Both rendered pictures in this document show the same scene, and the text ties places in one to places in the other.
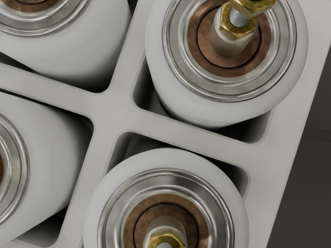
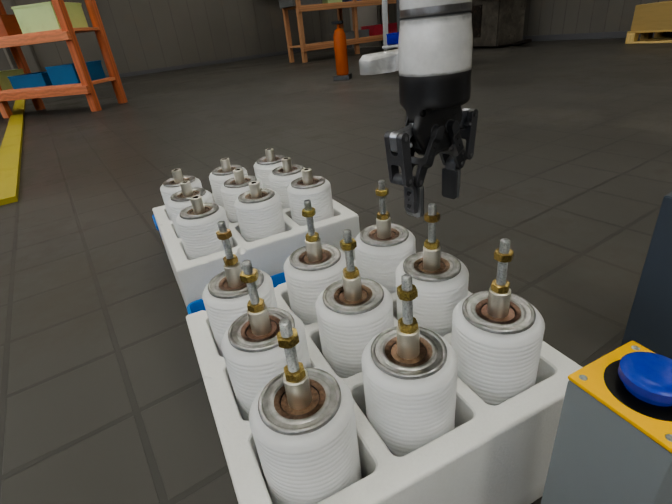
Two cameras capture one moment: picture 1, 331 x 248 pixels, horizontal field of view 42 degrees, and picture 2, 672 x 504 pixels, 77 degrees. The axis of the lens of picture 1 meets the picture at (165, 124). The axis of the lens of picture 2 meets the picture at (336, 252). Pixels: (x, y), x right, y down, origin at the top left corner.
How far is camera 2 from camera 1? 0.53 m
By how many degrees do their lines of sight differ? 60
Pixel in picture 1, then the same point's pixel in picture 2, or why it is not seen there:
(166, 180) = (413, 258)
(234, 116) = (408, 244)
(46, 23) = (333, 259)
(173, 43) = (373, 242)
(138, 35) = not seen: hidden behind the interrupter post
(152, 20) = (360, 246)
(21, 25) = (327, 263)
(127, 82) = not seen: hidden behind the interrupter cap
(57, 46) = (342, 263)
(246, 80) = (400, 235)
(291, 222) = not seen: hidden behind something
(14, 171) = (369, 283)
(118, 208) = (410, 269)
